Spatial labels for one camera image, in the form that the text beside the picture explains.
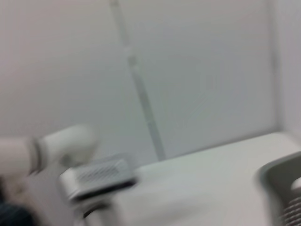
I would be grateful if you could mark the thin metal stand rod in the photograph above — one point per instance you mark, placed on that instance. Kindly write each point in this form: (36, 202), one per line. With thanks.
(143, 94)

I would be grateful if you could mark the grey perforated storage basket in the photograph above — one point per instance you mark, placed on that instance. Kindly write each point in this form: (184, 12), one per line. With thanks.
(277, 179)

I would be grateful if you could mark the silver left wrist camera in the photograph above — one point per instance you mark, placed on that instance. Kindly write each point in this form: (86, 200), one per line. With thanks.
(98, 179)

